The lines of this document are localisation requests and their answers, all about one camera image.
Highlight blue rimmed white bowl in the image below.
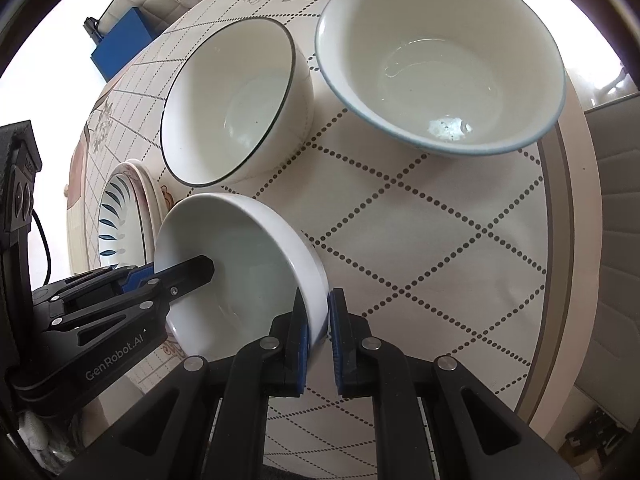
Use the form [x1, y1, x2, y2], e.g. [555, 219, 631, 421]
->
[314, 0, 567, 157]

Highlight plain white plate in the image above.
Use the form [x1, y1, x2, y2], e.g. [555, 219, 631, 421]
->
[122, 158, 157, 261]

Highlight blue folded mat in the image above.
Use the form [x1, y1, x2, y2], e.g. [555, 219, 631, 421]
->
[90, 7, 153, 81]

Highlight blue leaf pattern plate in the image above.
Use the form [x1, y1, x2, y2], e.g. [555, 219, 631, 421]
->
[97, 172, 151, 268]

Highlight plain white bowl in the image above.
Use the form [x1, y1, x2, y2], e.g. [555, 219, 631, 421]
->
[154, 192, 331, 366]

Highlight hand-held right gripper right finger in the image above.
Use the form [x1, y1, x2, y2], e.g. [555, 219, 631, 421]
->
[327, 287, 583, 480]

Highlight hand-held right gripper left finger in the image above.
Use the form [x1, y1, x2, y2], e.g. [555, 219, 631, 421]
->
[60, 287, 311, 480]

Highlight black rimmed white bowl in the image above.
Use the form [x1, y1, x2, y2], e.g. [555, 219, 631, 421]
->
[160, 16, 315, 188]

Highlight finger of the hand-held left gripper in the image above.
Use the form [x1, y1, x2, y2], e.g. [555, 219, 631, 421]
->
[35, 255, 216, 333]
[32, 262, 157, 302]

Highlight black cable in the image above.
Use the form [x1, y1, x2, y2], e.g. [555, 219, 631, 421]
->
[30, 207, 53, 291]

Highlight diamond pattern floral tablecloth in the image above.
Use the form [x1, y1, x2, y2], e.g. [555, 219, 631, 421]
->
[64, 0, 603, 478]

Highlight grey padded chair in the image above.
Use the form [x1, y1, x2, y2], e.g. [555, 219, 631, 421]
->
[575, 92, 640, 401]

